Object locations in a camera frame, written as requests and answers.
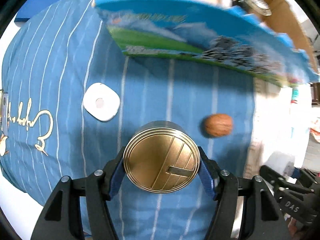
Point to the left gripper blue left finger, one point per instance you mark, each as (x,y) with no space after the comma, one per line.
(117,179)

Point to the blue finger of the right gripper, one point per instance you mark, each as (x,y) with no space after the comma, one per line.
(279,183)
(306,177)

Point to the orange patterned cloth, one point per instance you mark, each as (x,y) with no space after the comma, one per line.
(315,129)

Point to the gold round tin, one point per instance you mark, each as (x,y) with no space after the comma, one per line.
(161,158)

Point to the purple smartphone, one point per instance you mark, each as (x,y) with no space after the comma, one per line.
(4,113)

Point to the silver metal filter basket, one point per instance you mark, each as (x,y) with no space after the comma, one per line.
(259,7)

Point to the white earbuds case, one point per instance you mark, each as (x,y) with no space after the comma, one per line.
(101,102)

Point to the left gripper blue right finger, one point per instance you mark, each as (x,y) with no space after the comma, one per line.
(207,176)

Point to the white spray bottle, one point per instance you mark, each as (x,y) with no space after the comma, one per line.
(295,94)

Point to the brown walnut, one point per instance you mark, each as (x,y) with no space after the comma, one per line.
(218,125)

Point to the plaid checked cloth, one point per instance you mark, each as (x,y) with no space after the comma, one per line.
(280,131)

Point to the open cardboard box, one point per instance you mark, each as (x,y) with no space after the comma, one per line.
(273,48)

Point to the blue striped cloth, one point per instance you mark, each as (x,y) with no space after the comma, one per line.
(64,49)

